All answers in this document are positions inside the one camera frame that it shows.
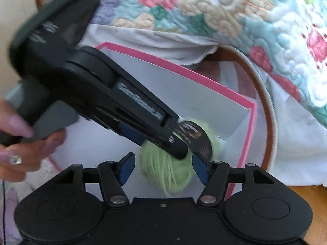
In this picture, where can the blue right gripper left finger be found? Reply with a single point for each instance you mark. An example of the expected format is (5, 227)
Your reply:
(126, 166)

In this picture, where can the green yarn ball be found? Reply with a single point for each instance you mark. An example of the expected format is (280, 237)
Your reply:
(170, 174)

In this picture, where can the pink cardboard box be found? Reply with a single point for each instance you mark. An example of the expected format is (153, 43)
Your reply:
(189, 94)

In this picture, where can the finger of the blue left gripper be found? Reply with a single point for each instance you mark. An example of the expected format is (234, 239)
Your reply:
(131, 134)

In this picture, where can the checkered grey rug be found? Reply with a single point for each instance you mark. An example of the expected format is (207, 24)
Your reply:
(245, 94)

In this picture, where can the left hand with ring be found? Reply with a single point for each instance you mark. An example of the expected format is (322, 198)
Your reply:
(18, 159)

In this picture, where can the pink fluffy blanket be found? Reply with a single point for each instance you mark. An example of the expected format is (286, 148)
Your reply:
(13, 193)

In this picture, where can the white bed skirt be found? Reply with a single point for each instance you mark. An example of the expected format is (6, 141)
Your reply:
(281, 132)

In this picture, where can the floral quilt bedspread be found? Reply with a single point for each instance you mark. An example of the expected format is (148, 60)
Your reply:
(285, 38)

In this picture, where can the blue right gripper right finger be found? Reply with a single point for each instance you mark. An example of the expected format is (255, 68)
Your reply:
(202, 168)

